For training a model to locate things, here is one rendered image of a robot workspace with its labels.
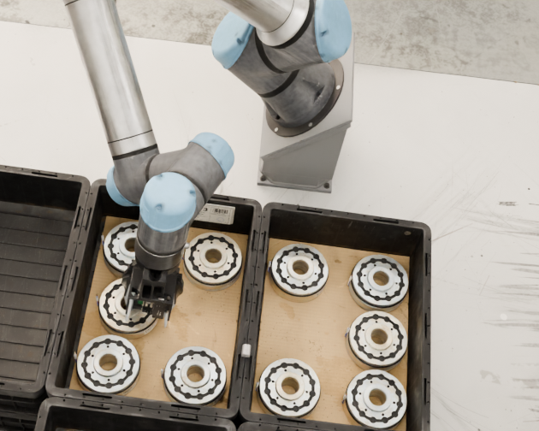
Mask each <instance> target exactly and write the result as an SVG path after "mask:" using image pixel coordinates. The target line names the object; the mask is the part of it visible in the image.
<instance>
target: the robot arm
mask: <svg viewBox="0 0 539 431"><path fill-rule="evenodd" d="M62 1H63V2H64V5H65V9H66V11H67V14H68V19H69V22H70V25H71V27H72V30H73V34H74V38H75V41H76V44H77V47H78V50H79V53H80V58H81V61H82V63H83V66H84V69H85V72H86V77H87V80H88V83H89V86H90V88H91V91H92V96H93V99H94V102H95V105H96V108H97V111H98V115H99V119H100V121H101V124H102V127H103V130H104V135H105V138H106V140H107V144H108V146H109V149H110V154H111V156H112V159H113V163H114V165H113V166H112V167H111V168H110V170H109V172H108V173H107V176H106V177H107V182H106V187H107V191H108V193H109V195H110V197H111V198H112V199H113V200H114V201H115V202H116V203H118V204H119V205H122V206H139V210H140V212H139V224H138V229H137V233H136V239H135V245H134V252H135V260H133V263H132V265H128V266H127V269H126V270H125V271H124V273H123V276H122V280H121V283H122V285H123V286H124V289H125V292H124V299H125V303H126V306H127V308H126V313H125V314H126V318H125V321H126V322H127V319H128V317H129V314H130V311H131V310H134V309H136V310H141V308H143V309H142V312H145V313H148V314H150V313H151V310H153V311H152V318H158V319H163V318H164V327H165V328H166V327H167V323H168V321H169V318H170V314H171V311H172V309H173V308H174V307H175V304H176V299H177V298H178V297H179V296H180V295H181V294H182V293H183V288H184V280H183V279H182V274H180V268H179V266H180V263H181V259H182V257H183V253H184V250H185V249H189V247H190V244H189V243H187V237H188V233H189V229H190V226H191V225H192V223H193V221H194V219H195V218H196V217H197V215H198V214H199V212H200V211H201V210H202V209H203V208H204V206H205V205H206V203H207V202H208V200H209V199H210V197H211V196H212V195H213V193H214V192H215V191H216V189H217V188H218V187H219V186H220V184H221V183H222V182H223V181H224V180H225V179H226V178H227V174H228V172H229V170H230V169H231V168H232V167H233V165H234V152H233V150H232V148H231V146H230V145H229V144H228V142H227V141H226V140H225V139H223V138H222V137H220V136H219V135H217V134H214V133H209V132H204V133H199V134H197V135H196V136H195V137H194V138H193V139H192V140H190V141H189V142H188V144H187V147H186V148H184V149H181V150H177V151H170V152H165V153H161V154H160V151H159V149H158V145H157V141H156V138H155V135H154V132H153V129H152V126H151V121H150V118H149V115H148V112H147V109H146V106H145V101H144V98H143V95H142V92H141V89H140V86H139V81H138V78H137V74H136V72H135V69H134V65H133V61H132V57H131V55H130V52H129V48H128V46H127V40H126V38H125V34H124V32H123V29H122V25H121V21H120V17H119V15H118V12H117V8H116V3H115V0H62ZM213 1H215V2H216V3H218V4H220V5H221V6H223V7H224V8H225V9H227V10H229V11H230V12H229V13H228V14H227V15H226V16H225V17H224V18H223V20H222V21H221V23H220V24H219V26H218V28H217V29H216V32H215V34H214V37H213V39H212V44H211V51H212V55H213V56H214V57H215V59H216V60H217V61H218V62H220V63H221V64H222V67H223V68H225V69H227V70H228V71H229V72H230V73H232V74H233V75H234V76H235V77H237V78H238V79H239V80H241V81H242V82H243V83H244V84H245V85H247V86H248V87H249V88H250V89H252V90H253V91H254V92H256V93H257V94H258V95H259V96H260V97H261V99H262V101H263V103H264V105H265V107H266V109H267V110H268V111H269V114H270V116H271V117H272V118H273V119H274V120H275V121H276V122H277V123H279V124H280V125H281V126H283V127H298V126H300V125H303V124H305V123H306V122H308V121H309V120H311V119H312V118H313V117H315V116H316V115H317V114H318V113H319V112H320V111H321V110H322V109H323V107H324V106H325V104H326V103H327V102H328V100H329V98H330V96H331V94H332V91H333V90H334V86H335V72H334V70H333V69H332V67H331V66H330V65H329V64H328V62H331V61H332V60H334V59H337V58H340V57H342V56H344V55H345V54H346V53H347V51H348V49H349V46H350V43H351V40H352V22H351V17H350V15H349V11H348V8H347V6H346V4H345V2H344V0H213Z"/></svg>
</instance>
